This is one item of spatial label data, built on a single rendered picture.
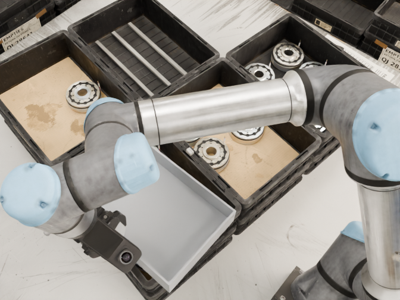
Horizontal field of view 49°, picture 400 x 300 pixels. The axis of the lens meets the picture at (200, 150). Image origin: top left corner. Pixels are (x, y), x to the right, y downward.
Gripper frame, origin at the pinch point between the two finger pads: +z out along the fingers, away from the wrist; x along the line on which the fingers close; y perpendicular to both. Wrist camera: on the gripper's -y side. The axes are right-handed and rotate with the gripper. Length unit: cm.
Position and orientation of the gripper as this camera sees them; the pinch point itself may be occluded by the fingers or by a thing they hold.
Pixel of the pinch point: (119, 241)
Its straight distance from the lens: 89.0
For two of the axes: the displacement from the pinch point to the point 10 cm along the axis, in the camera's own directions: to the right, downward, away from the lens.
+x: -5.8, 7.8, -2.2
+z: 1.1, 3.4, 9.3
